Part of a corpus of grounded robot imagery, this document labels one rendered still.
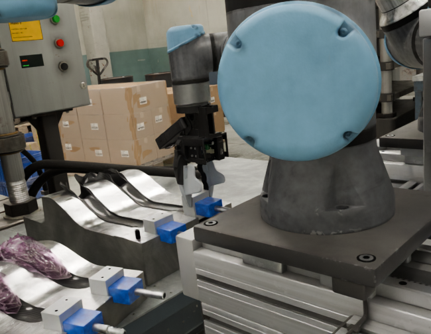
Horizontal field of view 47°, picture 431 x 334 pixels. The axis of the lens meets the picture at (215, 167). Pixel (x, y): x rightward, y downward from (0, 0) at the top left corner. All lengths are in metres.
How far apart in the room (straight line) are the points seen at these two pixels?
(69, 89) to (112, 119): 3.26
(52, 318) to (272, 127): 0.52
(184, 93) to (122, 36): 8.93
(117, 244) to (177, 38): 0.42
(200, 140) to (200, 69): 0.14
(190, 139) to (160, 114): 4.24
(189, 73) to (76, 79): 0.95
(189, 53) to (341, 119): 0.63
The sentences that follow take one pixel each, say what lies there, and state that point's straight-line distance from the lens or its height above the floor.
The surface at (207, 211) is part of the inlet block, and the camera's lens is 1.01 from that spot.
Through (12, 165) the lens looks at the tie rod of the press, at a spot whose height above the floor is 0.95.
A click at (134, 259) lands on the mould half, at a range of 0.99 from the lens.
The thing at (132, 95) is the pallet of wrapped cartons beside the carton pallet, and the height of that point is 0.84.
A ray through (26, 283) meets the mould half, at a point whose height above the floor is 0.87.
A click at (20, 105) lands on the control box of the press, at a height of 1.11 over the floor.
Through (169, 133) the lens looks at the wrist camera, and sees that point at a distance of 1.04.
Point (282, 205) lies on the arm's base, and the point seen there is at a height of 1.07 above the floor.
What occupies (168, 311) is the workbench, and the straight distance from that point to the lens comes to 0.94.
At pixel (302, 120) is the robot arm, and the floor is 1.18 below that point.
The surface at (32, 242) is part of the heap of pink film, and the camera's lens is 1.00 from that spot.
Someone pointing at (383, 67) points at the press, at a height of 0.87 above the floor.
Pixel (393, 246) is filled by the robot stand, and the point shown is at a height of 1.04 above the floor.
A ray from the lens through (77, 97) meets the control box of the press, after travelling 1.86.
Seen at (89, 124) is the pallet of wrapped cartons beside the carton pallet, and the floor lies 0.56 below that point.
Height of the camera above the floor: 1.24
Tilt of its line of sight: 14 degrees down
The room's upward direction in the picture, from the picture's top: 6 degrees counter-clockwise
